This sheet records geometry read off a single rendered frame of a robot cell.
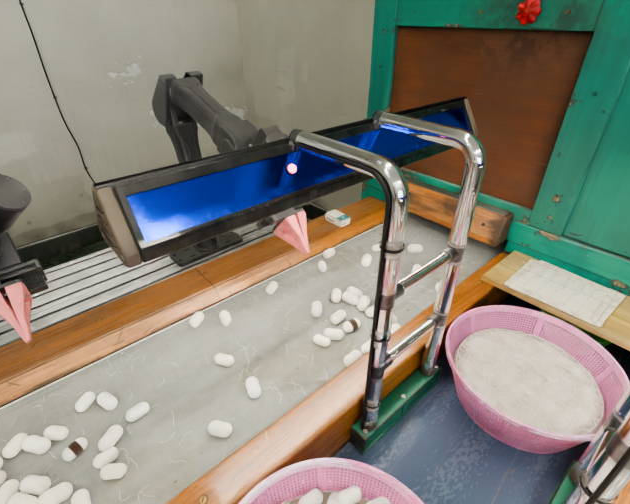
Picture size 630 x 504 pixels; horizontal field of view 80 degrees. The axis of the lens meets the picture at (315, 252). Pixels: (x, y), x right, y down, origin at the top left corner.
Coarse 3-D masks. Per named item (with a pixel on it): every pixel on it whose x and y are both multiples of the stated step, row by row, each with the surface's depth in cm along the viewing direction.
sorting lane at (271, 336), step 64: (320, 256) 91; (256, 320) 72; (320, 320) 72; (64, 384) 60; (128, 384) 60; (192, 384) 60; (320, 384) 60; (0, 448) 51; (64, 448) 51; (128, 448) 51; (192, 448) 51
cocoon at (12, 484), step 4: (8, 480) 46; (12, 480) 46; (16, 480) 46; (4, 484) 46; (8, 484) 46; (12, 484) 46; (16, 484) 46; (0, 488) 45; (4, 488) 45; (8, 488) 45; (12, 488) 46; (16, 488) 46; (0, 492) 45; (4, 492) 45; (8, 492) 45; (12, 492) 45; (16, 492) 46; (0, 496) 44; (4, 496) 45; (8, 496) 45; (0, 500) 44; (4, 500) 44
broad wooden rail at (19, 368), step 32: (320, 224) 100; (352, 224) 100; (224, 256) 87; (256, 256) 87; (288, 256) 88; (160, 288) 77; (192, 288) 77; (224, 288) 78; (96, 320) 69; (128, 320) 69; (160, 320) 71; (0, 352) 62; (32, 352) 62; (64, 352) 62; (96, 352) 64; (0, 384) 57; (32, 384) 59
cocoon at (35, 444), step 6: (30, 438) 50; (36, 438) 50; (42, 438) 50; (24, 444) 50; (30, 444) 50; (36, 444) 50; (42, 444) 50; (48, 444) 50; (24, 450) 50; (30, 450) 50; (36, 450) 50; (42, 450) 50
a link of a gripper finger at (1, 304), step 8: (24, 280) 56; (32, 280) 56; (40, 280) 57; (32, 288) 56; (40, 288) 57; (0, 296) 51; (0, 304) 51; (8, 304) 53; (0, 312) 50; (8, 312) 51; (8, 320) 51; (16, 320) 51; (16, 328) 51; (24, 336) 52
